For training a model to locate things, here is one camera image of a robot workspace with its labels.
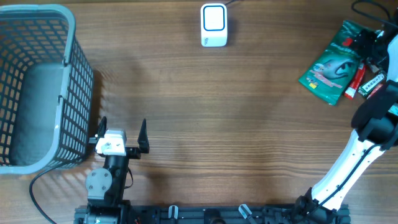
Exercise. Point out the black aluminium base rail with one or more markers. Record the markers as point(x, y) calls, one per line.
point(270, 214)

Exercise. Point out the red toothpaste tube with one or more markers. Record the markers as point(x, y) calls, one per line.
point(356, 81)

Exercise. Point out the green 3M gloves package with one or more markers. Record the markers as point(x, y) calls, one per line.
point(330, 74)

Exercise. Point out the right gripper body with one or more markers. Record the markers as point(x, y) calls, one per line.
point(371, 44)

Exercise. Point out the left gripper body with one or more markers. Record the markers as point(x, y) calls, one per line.
point(133, 153)

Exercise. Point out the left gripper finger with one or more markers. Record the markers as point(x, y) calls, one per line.
point(143, 140)
point(102, 127)

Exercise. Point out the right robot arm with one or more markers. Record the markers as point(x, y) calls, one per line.
point(374, 131)

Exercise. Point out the red white small packet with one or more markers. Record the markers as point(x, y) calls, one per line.
point(375, 89)

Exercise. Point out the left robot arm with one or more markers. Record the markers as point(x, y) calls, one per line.
point(106, 185)

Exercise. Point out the grey plastic shopping basket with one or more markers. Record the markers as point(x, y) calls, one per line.
point(46, 89)

